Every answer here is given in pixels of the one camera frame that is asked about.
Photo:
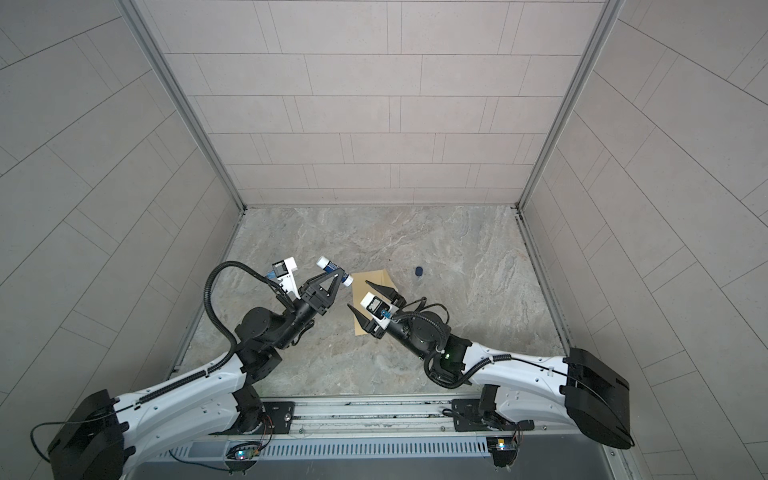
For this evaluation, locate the white slotted cable duct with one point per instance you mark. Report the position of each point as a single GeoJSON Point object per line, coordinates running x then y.
{"type": "Point", "coordinates": [344, 448]}

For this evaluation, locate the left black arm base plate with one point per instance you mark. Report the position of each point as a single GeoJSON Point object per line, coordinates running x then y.
{"type": "Point", "coordinates": [276, 418]}

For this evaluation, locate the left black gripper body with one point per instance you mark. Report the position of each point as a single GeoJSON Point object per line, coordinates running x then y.
{"type": "Point", "coordinates": [306, 306]}

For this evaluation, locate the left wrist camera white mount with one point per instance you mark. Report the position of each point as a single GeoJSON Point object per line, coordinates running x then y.
{"type": "Point", "coordinates": [283, 273]}

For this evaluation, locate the left green circuit board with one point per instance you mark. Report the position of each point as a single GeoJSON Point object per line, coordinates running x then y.
{"type": "Point", "coordinates": [248, 452]}

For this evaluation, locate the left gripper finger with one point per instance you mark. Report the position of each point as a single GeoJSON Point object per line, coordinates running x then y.
{"type": "Point", "coordinates": [327, 300]}
{"type": "Point", "coordinates": [325, 282]}

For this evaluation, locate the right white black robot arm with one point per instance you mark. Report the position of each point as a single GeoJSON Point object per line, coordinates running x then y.
{"type": "Point", "coordinates": [578, 389]}

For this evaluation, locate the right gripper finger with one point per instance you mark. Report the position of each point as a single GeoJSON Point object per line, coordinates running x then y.
{"type": "Point", "coordinates": [390, 293]}
{"type": "Point", "coordinates": [363, 325]}

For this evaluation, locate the aluminium mounting rail frame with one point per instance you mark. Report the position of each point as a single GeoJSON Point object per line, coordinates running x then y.
{"type": "Point", "coordinates": [393, 416]}

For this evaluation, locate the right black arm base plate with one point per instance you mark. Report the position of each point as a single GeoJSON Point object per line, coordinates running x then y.
{"type": "Point", "coordinates": [467, 416]}

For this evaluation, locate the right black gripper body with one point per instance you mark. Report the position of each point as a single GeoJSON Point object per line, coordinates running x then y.
{"type": "Point", "coordinates": [381, 333]}

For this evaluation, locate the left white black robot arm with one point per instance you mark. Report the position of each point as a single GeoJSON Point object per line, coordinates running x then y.
{"type": "Point", "coordinates": [107, 436]}

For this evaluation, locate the right circuit board module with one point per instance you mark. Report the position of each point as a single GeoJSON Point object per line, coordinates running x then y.
{"type": "Point", "coordinates": [503, 450]}

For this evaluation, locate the blue white glue stick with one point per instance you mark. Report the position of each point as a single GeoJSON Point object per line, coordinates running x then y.
{"type": "Point", "coordinates": [328, 266]}

